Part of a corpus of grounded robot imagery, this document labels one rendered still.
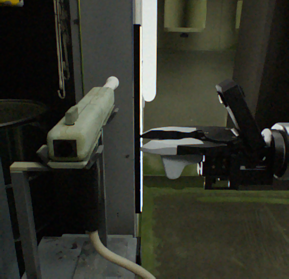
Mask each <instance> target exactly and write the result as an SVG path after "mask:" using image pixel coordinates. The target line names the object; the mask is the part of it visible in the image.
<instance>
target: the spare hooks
mask: <svg viewBox="0 0 289 279"><path fill-rule="evenodd" d="M67 3H68V11H69V0H67ZM61 4H62V12H61V5H60V0H57V7H58V19H57V13H56V0H54V7H55V13H54V18H55V30H56V44H57V55H58V70H59V88H60V90H62V89H63V96H62V97H61V95H60V92H59V90H58V95H59V97H60V98H61V99H64V97H65V91H64V80H69V79H70V72H69V63H68V54H67V44H68V45H70V37H69V34H68V27H67V21H66V19H67V20H68V21H69V22H70V17H68V14H67V11H65V10H64V3H63V0H61ZM59 12H60V20H59ZM58 21H59V35H60V32H61V33H62V34H63V42H64V49H65V59H66V65H67V66H66V65H65V61H64V62H62V42H61V35H60V41H59V43H58ZM60 21H61V23H60ZM65 27H66V31H67V35H66V34H65ZM59 44H60V54H59ZM60 59H61V68H62V72H61V69H60ZM63 69H64V70H65V71H67V73H68V78H66V77H65V76H64V74H63ZM61 76H62V79H61ZM62 84H63V86H62Z"/></svg>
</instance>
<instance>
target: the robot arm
mask: <svg viewBox="0 0 289 279"><path fill-rule="evenodd" d="M216 89H217V95H218V99H219V101H220V102H221V103H222V104H223V105H224V107H227V109H228V112H229V114H230V116H231V118H232V120H233V122H234V125H235V127H236V128H237V129H236V128H233V129H229V128H227V127H218V126H207V127H205V126H173V127H163V128H159V129H151V130H149V131H146V132H144V133H142V134H141V139H159V140H151V141H149V142H148V143H146V144H144V145H142V146H141V147H139V151H140V152H144V153H151V154H160V157H161V160H162V163H163V168H164V171H165V174H166V177H167V178H168V179H177V178H179V176H180V174H181V172H182V171H183V169H184V168H185V167H186V166H187V165H196V164H198V174H199V175H200V176H203V178H205V179H204V189H228V190H238V188H239V185H273V178H274V176H275V177H276V178H277V179H279V180H289V123H277V124H275V125H274V126H273V127H272V129H264V130H263V131H262V132H261V131H260V129H259V127H258V125H257V122H256V120H255V118H254V116H253V115H252V113H251V111H250V109H249V106H248V104H247V102H246V100H245V94H244V91H243V89H242V88H241V85H240V84H239V83H238V82H235V81H233V80H232V79H230V78H228V79H226V80H223V81H222V82H220V83H218V84H217V85H216ZM197 139H198V140H197ZM216 179H219V181H226V179H229V186H228V187H213V186H212V184H215V183H216Z"/></svg>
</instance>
